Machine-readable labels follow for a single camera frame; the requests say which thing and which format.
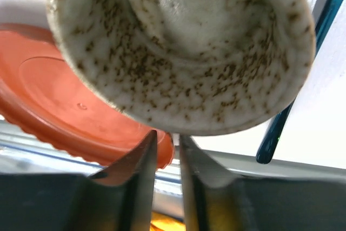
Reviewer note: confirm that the orange plastic plate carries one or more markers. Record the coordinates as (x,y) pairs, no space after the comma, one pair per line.
(41,95)

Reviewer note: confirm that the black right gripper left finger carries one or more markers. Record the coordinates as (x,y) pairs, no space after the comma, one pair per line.
(119,197)

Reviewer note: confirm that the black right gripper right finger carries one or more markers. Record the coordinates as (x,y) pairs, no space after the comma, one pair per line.
(216,198)

